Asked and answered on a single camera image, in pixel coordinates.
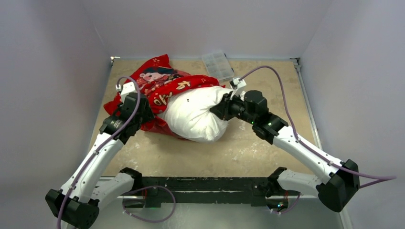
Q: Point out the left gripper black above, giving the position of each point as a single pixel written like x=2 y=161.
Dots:
x=147 y=114

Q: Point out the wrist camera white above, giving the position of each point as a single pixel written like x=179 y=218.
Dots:
x=237 y=85
x=124 y=90

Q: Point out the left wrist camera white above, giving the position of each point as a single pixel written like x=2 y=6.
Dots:
x=124 y=90

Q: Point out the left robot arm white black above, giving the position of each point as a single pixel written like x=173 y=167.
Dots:
x=76 y=204

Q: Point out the white pillow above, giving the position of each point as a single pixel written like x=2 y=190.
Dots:
x=188 y=114

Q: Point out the clear plastic organizer box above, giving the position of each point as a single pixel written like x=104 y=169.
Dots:
x=218 y=66

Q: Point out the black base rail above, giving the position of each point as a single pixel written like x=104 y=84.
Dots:
x=205 y=190

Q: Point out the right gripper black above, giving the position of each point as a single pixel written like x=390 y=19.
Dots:
x=223 y=108

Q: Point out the red patterned pillowcase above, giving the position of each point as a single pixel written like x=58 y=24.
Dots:
x=160 y=82

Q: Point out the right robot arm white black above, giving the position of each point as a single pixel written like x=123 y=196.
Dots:
x=332 y=181

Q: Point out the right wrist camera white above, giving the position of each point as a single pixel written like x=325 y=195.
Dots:
x=237 y=85

